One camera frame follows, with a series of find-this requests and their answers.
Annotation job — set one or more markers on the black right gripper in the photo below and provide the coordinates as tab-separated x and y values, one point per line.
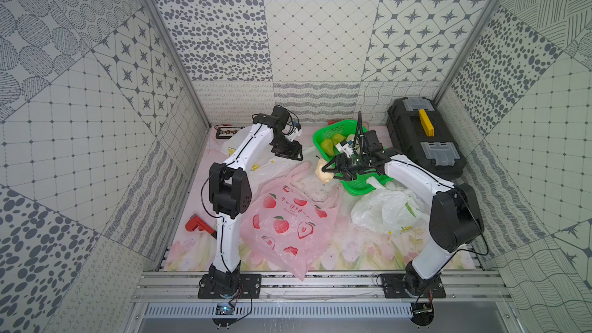
339	159

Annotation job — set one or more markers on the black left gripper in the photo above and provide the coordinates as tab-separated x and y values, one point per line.
287	149

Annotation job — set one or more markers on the pink patterned plastic bag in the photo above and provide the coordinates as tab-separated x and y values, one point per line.
286	226

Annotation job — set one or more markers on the white lemon print bag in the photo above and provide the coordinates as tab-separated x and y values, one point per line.
390	209

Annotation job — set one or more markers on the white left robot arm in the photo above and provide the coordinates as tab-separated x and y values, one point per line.
230	195

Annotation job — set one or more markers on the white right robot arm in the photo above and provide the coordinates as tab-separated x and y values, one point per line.
455	217

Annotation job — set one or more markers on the green pear left back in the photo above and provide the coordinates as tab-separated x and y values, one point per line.
328	147

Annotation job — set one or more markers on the green pear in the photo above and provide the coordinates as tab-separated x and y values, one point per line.
328	147
338	139

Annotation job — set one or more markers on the green pear top back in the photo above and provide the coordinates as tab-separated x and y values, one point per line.
338	139

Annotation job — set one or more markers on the green plastic basket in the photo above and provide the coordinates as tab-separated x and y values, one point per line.
356	187

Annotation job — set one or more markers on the black small tray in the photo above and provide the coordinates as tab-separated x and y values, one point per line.
226	132

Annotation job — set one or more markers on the black plastic toolbox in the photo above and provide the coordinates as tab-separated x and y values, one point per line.
418	130

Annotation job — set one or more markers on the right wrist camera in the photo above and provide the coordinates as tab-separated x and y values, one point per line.
345	148

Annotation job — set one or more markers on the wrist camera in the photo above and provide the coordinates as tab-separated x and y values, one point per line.
289	121
345	148

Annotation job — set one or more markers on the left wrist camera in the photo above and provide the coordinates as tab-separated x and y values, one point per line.
289	121

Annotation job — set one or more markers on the red handled tool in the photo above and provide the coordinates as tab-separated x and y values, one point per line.
196	223

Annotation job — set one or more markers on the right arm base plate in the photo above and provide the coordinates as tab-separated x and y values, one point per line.
401	285

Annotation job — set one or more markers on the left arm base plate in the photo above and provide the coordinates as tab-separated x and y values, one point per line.
225	286

